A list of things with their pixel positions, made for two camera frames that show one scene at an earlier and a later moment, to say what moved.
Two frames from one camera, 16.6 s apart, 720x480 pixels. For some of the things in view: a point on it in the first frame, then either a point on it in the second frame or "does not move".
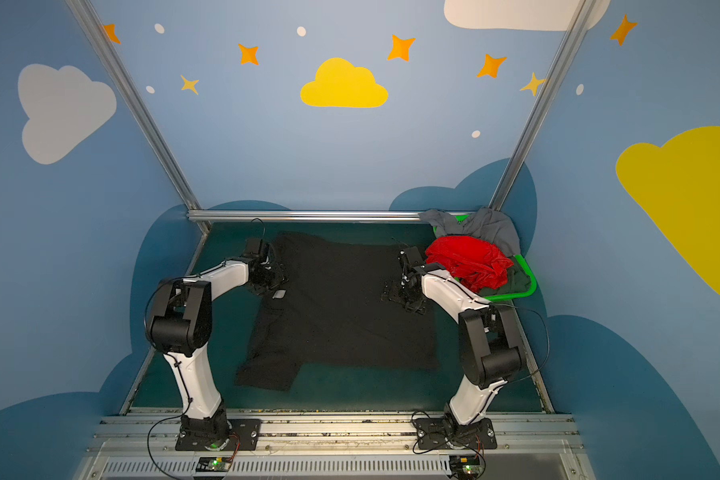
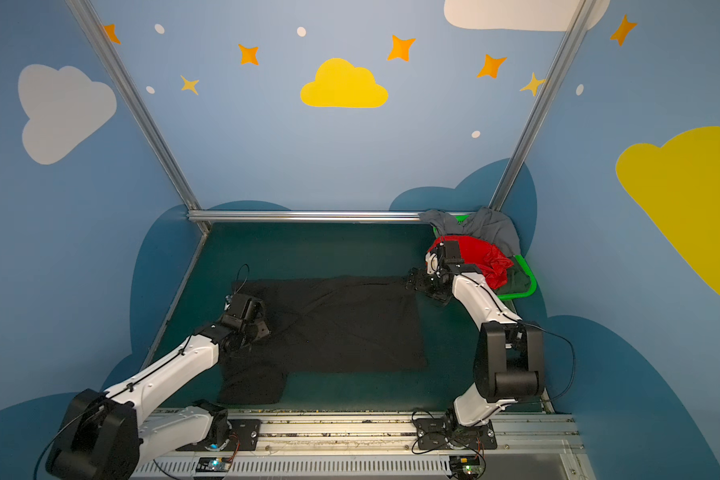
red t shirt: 479,265 does not move
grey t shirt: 487,224 does not move
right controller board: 465,465 does not move
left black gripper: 270,279 -> 258,323
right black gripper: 406,294 -> 424,281
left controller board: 213,464 does not move
